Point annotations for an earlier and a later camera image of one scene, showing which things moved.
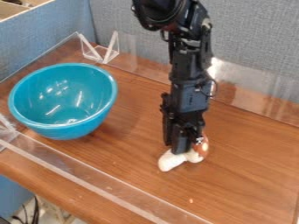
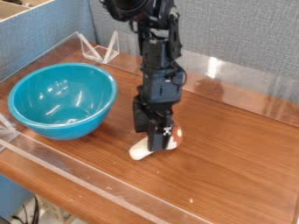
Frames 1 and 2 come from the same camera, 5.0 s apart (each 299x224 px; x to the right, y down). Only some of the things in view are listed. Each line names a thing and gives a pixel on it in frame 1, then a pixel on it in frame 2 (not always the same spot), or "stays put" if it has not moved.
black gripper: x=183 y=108 -> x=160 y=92
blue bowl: x=60 y=101 stays put
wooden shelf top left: x=10 y=10 stays put
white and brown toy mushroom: x=172 y=160 -> x=140 y=150
